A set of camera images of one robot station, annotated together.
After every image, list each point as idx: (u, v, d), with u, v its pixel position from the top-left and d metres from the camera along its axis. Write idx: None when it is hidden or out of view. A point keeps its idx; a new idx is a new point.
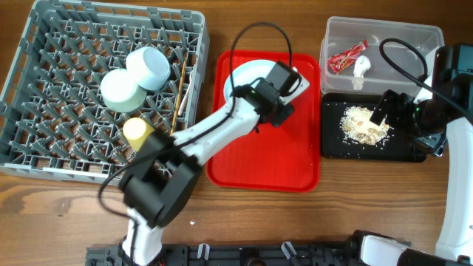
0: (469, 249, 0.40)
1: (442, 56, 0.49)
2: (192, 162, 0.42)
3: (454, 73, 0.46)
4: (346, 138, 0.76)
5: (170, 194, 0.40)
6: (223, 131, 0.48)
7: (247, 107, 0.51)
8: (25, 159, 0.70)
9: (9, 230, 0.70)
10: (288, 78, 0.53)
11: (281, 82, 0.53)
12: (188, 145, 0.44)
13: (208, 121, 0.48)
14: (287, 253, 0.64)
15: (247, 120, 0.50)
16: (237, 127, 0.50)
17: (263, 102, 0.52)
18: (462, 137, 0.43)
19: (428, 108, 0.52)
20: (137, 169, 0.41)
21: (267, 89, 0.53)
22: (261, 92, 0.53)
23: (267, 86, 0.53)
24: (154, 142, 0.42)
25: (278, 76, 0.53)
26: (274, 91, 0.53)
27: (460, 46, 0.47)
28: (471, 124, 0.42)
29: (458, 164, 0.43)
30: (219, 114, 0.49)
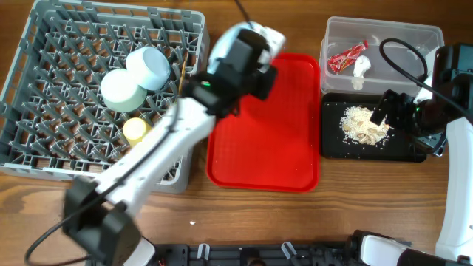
0: (469, 248, 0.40)
1: (442, 56, 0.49)
2: (116, 214, 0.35)
3: (454, 73, 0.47)
4: (346, 138, 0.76)
5: (106, 248, 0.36)
6: (162, 155, 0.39)
7: (195, 113, 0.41)
8: (25, 159, 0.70)
9: (9, 230, 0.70)
10: (247, 54, 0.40)
11: (242, 60, 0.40)
12: (114, 188, 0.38)
13: (147, 145, 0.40)
14: (287, 253, 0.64)
15: (195, 128, 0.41)
16: (182, 140, 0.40)
17: (222, 92, 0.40)
18: (462, 137, 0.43)
19: (427, 108, 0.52)
20: (69, 224, 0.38)
21: (228, 74, 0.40)
22: (217, 86, 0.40)
23: (225, 68, 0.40)
24: (75, 194, 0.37)
25: (239, 52, 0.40)
26: (236, 75, 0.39)
27: (460, 46, 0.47)
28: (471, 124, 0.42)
29: (457, 164, 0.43)
30: (162, 130, 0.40)
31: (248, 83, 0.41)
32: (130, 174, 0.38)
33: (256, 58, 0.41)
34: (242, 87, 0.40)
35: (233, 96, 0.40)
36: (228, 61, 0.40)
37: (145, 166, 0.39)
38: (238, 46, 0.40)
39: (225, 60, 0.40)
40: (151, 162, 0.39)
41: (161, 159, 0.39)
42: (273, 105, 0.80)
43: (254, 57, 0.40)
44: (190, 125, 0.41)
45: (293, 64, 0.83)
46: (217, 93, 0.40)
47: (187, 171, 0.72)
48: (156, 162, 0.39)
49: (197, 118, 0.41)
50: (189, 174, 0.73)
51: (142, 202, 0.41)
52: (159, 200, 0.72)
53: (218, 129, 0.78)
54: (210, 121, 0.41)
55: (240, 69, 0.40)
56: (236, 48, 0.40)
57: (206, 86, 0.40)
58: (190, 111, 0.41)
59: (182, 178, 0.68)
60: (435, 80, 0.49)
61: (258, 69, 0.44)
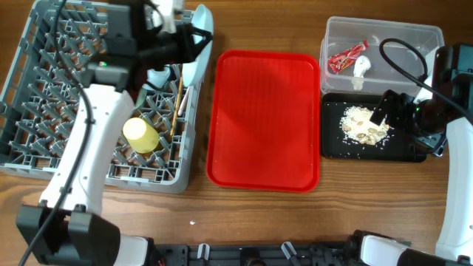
0: (469, 249, 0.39)
1: (442, 56, 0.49)
2: (73, 219, 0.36)
3: (454, 73, 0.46)
4: (346, 138, 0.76)
5: (86, 253, 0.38)
6: (89, 146, 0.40)
7: (105, 95, 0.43)
8: (25, 159, 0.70)
9: (9, 230, 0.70)
10: (128, 16, 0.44)
11: (126, 25, 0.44)
12: (63, 199, 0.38)
13: (70, 151, 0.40)
14: (287, 253, 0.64)
15: (114, 111, 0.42)
16: (106, 131, 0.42)
17: (124, 62, 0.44)
18: (462, 137, 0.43)
19: (427, 108, 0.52)
20: (42, 248, 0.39)
21: (118, 43, 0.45)
22: (117, 58, 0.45)
23: (114, 41, 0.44)
24: (26, 223, 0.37)
25: (120, 17, 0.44)
26: (127, 42, 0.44)
27: (460, 46, 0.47)
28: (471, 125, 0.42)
29: (457, 164, 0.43)
30: (82, 125, 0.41)
31: (143, 43, 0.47)
32: (72, 177, 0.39)
33: (140, 18, 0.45)
34: (134, 46, 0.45)
35: (134, 59, 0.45)
36: (114, 32, 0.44)
37: (81, 163, 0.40)
38: (112, 16, 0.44)
39: (109, 33, 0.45)
40: (86, 158, 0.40)
41: (94, 154, 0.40)
42: (273, 105, 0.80)
43: (139, 18, 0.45)
44: (109, 109, 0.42)
45: (293, 65, 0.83)
46: (117, 60, 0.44)
47: (187, 171, 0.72)
48: (90, 157, 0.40)
49: (111, 99, 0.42)
50: (189, 174, 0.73)
51: (101, 198, 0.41)
52: (159, 200, 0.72)
53: (217, 130, 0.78)
54: (126, 97, 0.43)
55: (128, 34, 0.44)
56: (114, 14, 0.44)
57: (109, 59, 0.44)
58: (100, 94, 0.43)
59: (181, 178, 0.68)
60: (435, 80, 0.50)
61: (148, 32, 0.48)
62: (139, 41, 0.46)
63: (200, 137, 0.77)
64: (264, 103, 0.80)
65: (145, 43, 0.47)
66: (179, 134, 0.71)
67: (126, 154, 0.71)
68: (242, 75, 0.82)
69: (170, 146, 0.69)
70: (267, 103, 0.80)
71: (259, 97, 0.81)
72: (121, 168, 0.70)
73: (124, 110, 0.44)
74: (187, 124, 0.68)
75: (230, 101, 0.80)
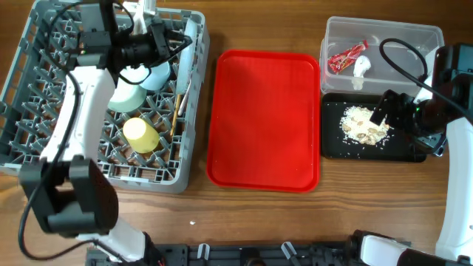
0: (469, 249, 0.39)
1: (442, 56, 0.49)
2: (72, 165, 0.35)
3: (454, 73, 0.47)
4: (346, 138, 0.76)
5: (89, 205, 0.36)
6: (81, 108, 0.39)
7: (86, 73, 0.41)
8: (24, 159, 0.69)
9: (9, 230, 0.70)
10: (101, 12, 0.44)
11: (100, 21, 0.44)
12: (61, 153, 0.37)
13: (63, 114, 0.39)
14: (287, 253, 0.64)
15: (99, 82, 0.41)
16: (95, 96, 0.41)
17: (99, 50, 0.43)
18: (462, 136, 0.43)
19: (427, 108, 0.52)
20: (43, 208, 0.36)
21: (93, 37, 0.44)
22: (93, 49, 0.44)
23: (90, 35, 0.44)
24: (25, 179, 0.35)
25: (92, 12, 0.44)
26: (103, 35, 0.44)
27: (460, 46, 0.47)
28: (471, 124, 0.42)
29: (457, 164, 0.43)
30: (70, 97, 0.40)
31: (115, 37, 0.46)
32: (66, 134, 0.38)
33: (111, 15, 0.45)
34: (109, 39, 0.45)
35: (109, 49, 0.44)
36: (89, 28, 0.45)
37: (75, 123, 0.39)
38: (85, 12, 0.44)
39: (85, 31, 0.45)
40: (80, 117, 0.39)
41: (87, 114, 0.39)
42: (273, 103, 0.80)
43: (110, 15, 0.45)
44: (93, 81, 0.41)
45: (293, 64, 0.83)
46: (93, 52, 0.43)
47: (188, 171, 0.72)
48: (83, 118, 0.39)
49: (94, 73, 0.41)
50: (189, 174, 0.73)
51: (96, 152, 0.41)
52: (159, 200, 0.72)
53: (217, 128, 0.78)
54: (106, 73, 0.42)
55: (103, 29, 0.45)
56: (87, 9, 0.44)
57: (85, 52, 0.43)
58: (83, 71, 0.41)
59: (181, 178, 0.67)
60: (435, 80, 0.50)
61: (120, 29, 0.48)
62: (113, 35, 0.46)
63: (200, 137, 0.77)
64: (265, 101, 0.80)
65: (119, 41, 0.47)
66: (179, 134, 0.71)
67: (126, 154, 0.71)
68: (239, 74, 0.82)
69: (170, 146, 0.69)
70: (267, 102, 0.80)
71: (259, 95, 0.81)
72: (121, 168, 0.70)
73: (110, 83, 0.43)
74: (187, 124, 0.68)
75: (230, 100, 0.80)
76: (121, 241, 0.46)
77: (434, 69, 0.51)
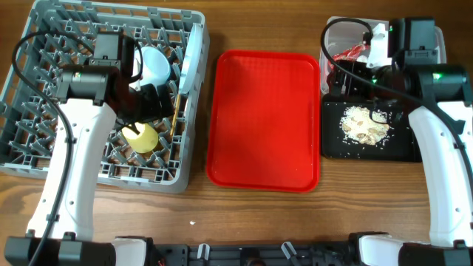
0: (463, 231, 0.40)
1: (397, 32, 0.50)
2: (66, 245, 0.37)
3: (407, 55, 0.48)
4: (346, 138, 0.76)
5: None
6: (74, 166, 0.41)
7: (86, 87, 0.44)
8: (24, 159, 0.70)
9: (9, 230, 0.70)
10: (120, 46, 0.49)
11: (114, 50, 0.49)
12: (52, 222, 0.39)
13: (55, 169, 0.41)
14: (287, 253, 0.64)
15: (95, 128, 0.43)
16: (89, 147, 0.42)
17: (99, 69, 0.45)
18: (426, 125, 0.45)
19: (390, 80, 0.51)
20: None
21: (103, 63, 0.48)
22: (91, 69, 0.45)
23: (100, 60, 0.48)
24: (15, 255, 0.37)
25: (111, 41, 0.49)
26: (112, 61, 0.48)
27: (412, 22, 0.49)
28: (431, 111, 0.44)
29: (429, 151, 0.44)
30: (63, 143, 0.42)
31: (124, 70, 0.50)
32: (58, 200, 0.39)
33: (128, 53, 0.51)
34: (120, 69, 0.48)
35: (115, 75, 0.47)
36: (98, 55, 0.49)
37: (67, 184, 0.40)
38: (101, 42, 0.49)
39: (94, 55, 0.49)
40: (72, 177, 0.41)
41: (79, 174, 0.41)
42: (273, 103, 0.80)
43: (128, 52, 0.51)
44: (88, 125, 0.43)
45: (293, 65, 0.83)
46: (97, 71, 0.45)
47: (188, 171, 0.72)
48: (75, 178, 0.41)
49: (90, 115, 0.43)
50: (189, 174, 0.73)
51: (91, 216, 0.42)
52: (159, 199, 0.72)
53: (217, 128, 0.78)
54: (106, 107, 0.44)
55: (115, 56, 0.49)
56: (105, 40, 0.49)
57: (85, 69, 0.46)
58: (77, 110, 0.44)
59: (181, 178, 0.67)
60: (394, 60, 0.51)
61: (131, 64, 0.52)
62: (122, 65, 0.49)
63: (200, 137, 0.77)
64: (266, 100, 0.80)
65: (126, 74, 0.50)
66: (179, 134, 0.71)
67: (126, 154, 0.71)
68: (239, 74, 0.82)
69: (171, 146, 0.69)
70: (268, 101, 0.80)
71: (260, 94, 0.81)
72: (121, 168, 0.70)
73: (108, 124, 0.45)
74: (187, 123, 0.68)
75: (231, 100, 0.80)
76: (122, 259, 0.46)
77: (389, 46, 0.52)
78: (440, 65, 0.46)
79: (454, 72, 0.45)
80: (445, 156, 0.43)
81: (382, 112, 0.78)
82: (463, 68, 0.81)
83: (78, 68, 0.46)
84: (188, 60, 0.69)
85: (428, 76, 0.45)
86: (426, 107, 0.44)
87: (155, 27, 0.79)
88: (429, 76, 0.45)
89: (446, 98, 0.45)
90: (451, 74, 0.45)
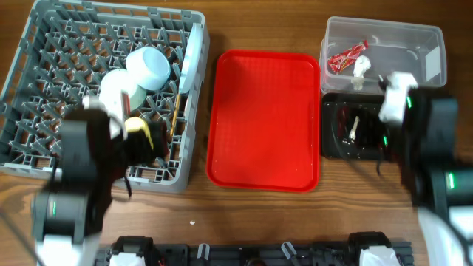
0: None
1: (415, 109, 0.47)
2: None
3: (417, 155, 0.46)
4: (346, 138, 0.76)
5: None
6: None
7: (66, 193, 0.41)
8: (24, 159, 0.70)
9: (9, 230, 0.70)
10: (88, 135, 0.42)
11: (86, 144, 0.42)
12: None
13: None
14: (287, 253, 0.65)
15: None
16: None
17: (81, 174, 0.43)
18: (435, 232, 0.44)
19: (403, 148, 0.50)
20: None
21: (75, 165, 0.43)
22: (75, 176, 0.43)
23: (71, 159, 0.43)
24: None
25: (78, 138, 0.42)
26: (83, 164, 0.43)
27: (434, 102, 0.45)
28: (446, 230, 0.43)
29: (435, 251, 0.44)
30: None
31: (104, 160, 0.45)
32: None
33: (102, 134, 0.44)
34: (102, 154, 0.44)
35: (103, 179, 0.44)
36: (69, 154, 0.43)
37: None
38: (70, 126, 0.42)
39: (65, 156, 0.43)
40: None
41: None
42: (274, 103, 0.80)
43: (100, 134, 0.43)
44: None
45: (293, 65, 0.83)
46: (78, 188, 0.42)
47: (188, 171, 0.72)
48: None
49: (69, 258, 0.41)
50: (190, 173, 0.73)
51: None
52: (159, 199, 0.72)
53: (217, 129, 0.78)
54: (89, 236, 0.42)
55: (88, 155, 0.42)
56: (75, 113, 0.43)
57: (69, 185, 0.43)
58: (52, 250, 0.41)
59: (181, 178, 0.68)
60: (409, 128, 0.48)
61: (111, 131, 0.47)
62: (99, 162, 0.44)
63: (200, 137, 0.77)
64: (266, 100, 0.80)
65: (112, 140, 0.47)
66: (179, 134, 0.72)
67: None
68: (239, 74, 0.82)
69: (171, 146, 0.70)
70: (268, 101, 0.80)
71: (260, 95, 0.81)
72: None
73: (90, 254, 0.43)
74: (186, 124, 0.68)
75: (230, 100, 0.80)
76: None
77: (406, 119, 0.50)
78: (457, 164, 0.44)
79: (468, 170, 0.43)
80: (449, 254, 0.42)
81: None
82: (463, 68, 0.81)
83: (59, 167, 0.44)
84: (188, 60, 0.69)
85: (439, 173, 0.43)
86: (441, 219, 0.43)
87: (155, 27, 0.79)
88: (443, 185, 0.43)
89: (460, 207, 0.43)
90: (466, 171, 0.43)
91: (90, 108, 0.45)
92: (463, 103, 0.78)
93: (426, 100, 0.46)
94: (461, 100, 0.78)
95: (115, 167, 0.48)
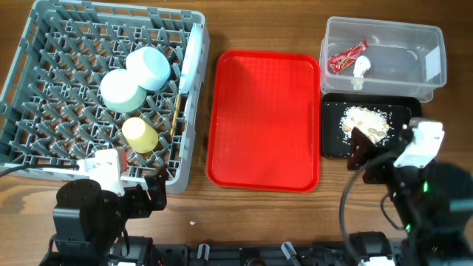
0: None
1: (431, 199, 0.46)
2: None
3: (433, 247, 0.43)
4: (346, 138, 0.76)
5: None
6: None
7: None
8: (24, 159, 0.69)
9: (9, 230, 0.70)
10: (81, 222, 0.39)
11: (80, 230, 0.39)
12: None
13: None
14: (287, 253, 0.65)
15: None
16: None
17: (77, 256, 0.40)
18: None
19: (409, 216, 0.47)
20: None
21: (74, 247, 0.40)
22: (72, 248, 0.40)
23: (62, 227, 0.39)
24: None
25: (73, 223, 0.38)
26: (77, 229, 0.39)
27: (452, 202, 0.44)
28: None
29: None
30: None
31: (100, 242, 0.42)
32: None
33: (92, 215, 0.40)
34: (96, 222, 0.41)
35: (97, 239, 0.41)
36: (63, 240, 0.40)
37: None
38: (63, 213, 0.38)
39: (61, 243, 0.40)
40: None
41: None
42: (273, 103, 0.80)
43: (90, 216, 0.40)
44: None
45: (293, 65, 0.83)
46: None
47: (188, 171, 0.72)
48: None
49: None
50: (190, 173, 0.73)
51: None
52: None
53: (217, 129, 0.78)
54: None
55: (83, 237, 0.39)
56: (67, 194, 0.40)
57: (70, 256, 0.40)
58: None
59: (181, 178, 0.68)
60: (420, 201, 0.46)
61: (109, 243, 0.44)
62: (94, 239, 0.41)
63: (200, 137, 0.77)
64: (266, 100, 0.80)
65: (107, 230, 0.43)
66: (179, 134, 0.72)
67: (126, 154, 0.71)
68: (239, 74, 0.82)
69: (170, 146, 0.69)
70: (268, 101, 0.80)
71: (260, 94, 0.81)
72: None
73: None
74: (186, 124, 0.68)
75: (230, 100, 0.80)
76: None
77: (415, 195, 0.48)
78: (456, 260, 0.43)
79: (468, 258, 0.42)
80: None
81: (382, 112, 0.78)
82: (463, 68, 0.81)
83: (56, 234, 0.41)
84: (188, 60, 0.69)
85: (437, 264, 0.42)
86: None
87: (156, 27, 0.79)
88: None
89: None
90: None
91: (81, 180, 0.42)
92: (463, 103, 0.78)
93: (442, 196, 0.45)
94: (461, 100, 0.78)
95: (111, 229, 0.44)
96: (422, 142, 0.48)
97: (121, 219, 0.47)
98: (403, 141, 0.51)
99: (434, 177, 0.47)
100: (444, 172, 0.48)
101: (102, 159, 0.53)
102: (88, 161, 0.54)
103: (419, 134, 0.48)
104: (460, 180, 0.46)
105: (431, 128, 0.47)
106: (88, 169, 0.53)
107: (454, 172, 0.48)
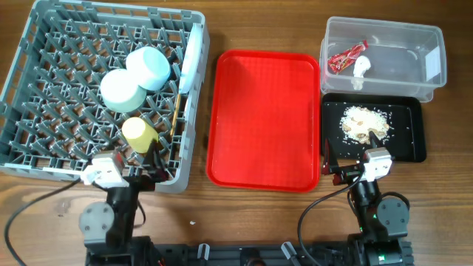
0: None
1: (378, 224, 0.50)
2: None
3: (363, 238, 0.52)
4: (346, 138, 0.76)
5: None
6: None
7: None
8: (25, 159, 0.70)
9: (9, 230, 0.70)
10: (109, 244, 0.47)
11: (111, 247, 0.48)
12: None
13: None
14: (287, 253, 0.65)
15: None
16: None
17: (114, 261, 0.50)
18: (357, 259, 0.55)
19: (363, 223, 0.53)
20: None
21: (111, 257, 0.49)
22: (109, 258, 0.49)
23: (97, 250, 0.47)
24: None
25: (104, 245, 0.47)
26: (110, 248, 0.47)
27: (388, 233, 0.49)
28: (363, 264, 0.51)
29: None
30: None
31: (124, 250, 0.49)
32: None
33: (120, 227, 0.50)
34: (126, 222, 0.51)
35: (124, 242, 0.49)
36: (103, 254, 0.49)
37: None
38: (92, 240, 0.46)
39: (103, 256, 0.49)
40: None
41: None
42: (273, 103, 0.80)
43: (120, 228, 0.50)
44: None
45: (293, 65, 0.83)
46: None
47: (188, 171, 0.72)
48: None
49: None
50: (190, 173, 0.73)
51: None
52: (160, 200, 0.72)
53: (217, 129, 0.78)
54: None
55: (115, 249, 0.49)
56: (89, 225, 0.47)
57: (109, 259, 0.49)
58: None
59: (181, 178, 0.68)
60: (370, 219, 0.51)
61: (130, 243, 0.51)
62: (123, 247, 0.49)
63: (200, 137, 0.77)
64: (266, 100, 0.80)
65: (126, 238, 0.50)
66: (179, 134, 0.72)
67: (126, 154, 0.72)
68: (238, 74, 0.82)
69: (171, 146, 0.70)
70: (268, 100, 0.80)
71: (260, 94, 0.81)
72: None
73: None
74: (186, 124, 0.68)
75: (230, 100, 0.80)
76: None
77: (367, 213, 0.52)
78: (380, 244, 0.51)
79: (398, 257, 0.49)
80: None
81: (382, 112, 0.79)
82: (463, 68, 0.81)
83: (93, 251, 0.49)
84: (188, 60, 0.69)
85: (372, 254, 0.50)
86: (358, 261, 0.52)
87: (156, 27, 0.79)
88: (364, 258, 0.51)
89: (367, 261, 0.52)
90: (386, 253, 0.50)
91: (94, 207, 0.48)
92: (463, 103, 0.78)
93: (382, 227, 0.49)
94: (461, 100, 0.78)
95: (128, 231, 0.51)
96: (369, 170, 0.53)
97: (128, 210, 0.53)
98: (362, 163, 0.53)
99: (380, 207, 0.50)
100: (386, 205, 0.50)
101: (99, 168, 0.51)
102: (89, 173, 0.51)
103: (372, 163, 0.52)
104: (398, 211, 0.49)
105: (382, 159, 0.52)
106: (90, 182, 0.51)
107: (394, 203, 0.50)
